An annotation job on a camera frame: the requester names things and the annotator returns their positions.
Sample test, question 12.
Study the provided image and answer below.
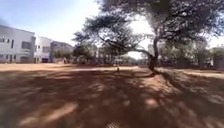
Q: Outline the large spreading tree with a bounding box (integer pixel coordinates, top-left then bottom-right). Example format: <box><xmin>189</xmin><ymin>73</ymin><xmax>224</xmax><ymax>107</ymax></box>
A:
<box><xmin>72</xmin><ymin>0</ymin><xmax>224</xmax><ymax>76</ymax></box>

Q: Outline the white and grey building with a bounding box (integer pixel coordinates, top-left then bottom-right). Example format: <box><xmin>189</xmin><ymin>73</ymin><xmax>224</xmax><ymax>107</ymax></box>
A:
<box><xmin>33</xmin><ymin>35</ymin><xmax>75</xmax><ymax>64</ymax></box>

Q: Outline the row of trees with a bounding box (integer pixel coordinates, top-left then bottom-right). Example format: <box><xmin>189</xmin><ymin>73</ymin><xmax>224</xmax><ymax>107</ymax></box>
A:
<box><xmin>54</xmin><ymin>39</ymin><xmax>224</xmax><ymax>70</ymax></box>

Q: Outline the robot's own part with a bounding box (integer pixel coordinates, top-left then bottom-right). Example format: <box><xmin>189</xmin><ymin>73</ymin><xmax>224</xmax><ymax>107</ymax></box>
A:
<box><xmin>105</xmin><ymin>121</ymin><xmax>121</xmax><ymax>128</ymax></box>

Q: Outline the reddish brown dirt ground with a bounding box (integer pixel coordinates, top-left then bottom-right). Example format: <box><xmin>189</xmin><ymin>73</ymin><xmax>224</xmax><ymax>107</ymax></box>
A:
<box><xmin>0</xmin><ymin>62</ymin><xmax>224</xmax><ymax>128</ymax></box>

